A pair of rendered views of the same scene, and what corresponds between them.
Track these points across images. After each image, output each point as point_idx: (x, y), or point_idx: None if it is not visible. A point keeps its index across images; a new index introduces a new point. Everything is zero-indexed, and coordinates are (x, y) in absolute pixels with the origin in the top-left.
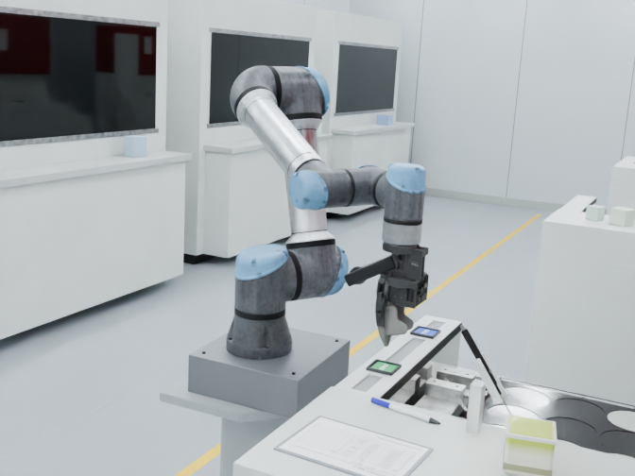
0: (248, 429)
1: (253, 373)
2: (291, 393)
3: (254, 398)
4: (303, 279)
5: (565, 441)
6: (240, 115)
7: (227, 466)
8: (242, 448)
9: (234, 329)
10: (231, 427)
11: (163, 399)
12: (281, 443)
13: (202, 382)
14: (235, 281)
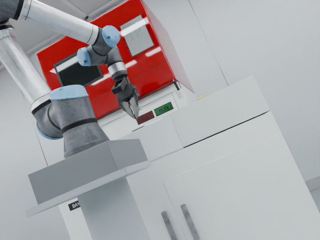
0: (132, 193)
1: (129, 141)
2: (141, 146)
3: (136, 156)
4: None
5: None
6: (26, 3)
7: (138, 231)
8: (137, 208)
9: (93, 131)
10: (128, 197)
11: (127, 171)
12: None
13: (120, 159)
14: (77, 101)
